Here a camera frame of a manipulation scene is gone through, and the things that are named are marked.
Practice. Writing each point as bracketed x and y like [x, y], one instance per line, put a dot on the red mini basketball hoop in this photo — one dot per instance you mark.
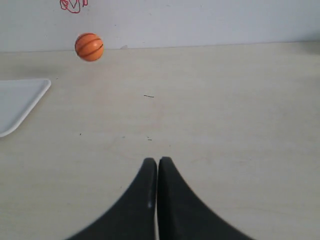
[73, 6]

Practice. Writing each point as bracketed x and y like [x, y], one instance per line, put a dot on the small orange basketball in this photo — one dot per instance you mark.
[89, 47]

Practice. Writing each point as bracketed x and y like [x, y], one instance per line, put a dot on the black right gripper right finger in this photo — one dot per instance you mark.
[181, 214]

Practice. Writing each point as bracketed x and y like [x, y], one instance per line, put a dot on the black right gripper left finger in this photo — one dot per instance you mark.
[132, 217]

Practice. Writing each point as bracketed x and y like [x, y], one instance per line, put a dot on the white plastic tray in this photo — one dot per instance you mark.
[17, 99]

